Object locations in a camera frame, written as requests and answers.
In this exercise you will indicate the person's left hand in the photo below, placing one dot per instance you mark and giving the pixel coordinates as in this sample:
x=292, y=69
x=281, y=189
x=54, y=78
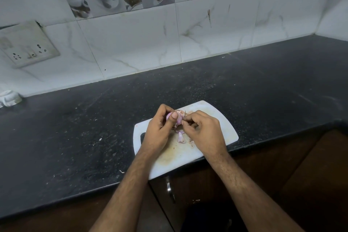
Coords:
x=157, y=132

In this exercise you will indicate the person's dark trousers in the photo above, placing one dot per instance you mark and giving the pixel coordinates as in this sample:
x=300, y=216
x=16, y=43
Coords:
x=214, y=219

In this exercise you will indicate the white scalloped ceramic cup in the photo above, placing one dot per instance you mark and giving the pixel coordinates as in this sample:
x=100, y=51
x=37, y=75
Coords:
x=10, y=98

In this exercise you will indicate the white wall socket plate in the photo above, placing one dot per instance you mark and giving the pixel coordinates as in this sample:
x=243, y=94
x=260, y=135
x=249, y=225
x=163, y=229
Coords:
x=27, y=45

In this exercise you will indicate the person's right hand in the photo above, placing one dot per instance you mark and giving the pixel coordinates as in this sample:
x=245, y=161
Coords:
x=208, y=135

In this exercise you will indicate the white plastic cutting board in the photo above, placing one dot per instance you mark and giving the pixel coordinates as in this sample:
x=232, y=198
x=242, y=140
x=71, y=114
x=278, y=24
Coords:
x=185, y=154

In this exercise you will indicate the onion peel scraps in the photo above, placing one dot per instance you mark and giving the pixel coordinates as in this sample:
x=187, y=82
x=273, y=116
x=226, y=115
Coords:
x=182, y=136

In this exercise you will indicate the small pink onion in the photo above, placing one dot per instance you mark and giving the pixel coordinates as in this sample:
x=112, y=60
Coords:
x=175, y=119

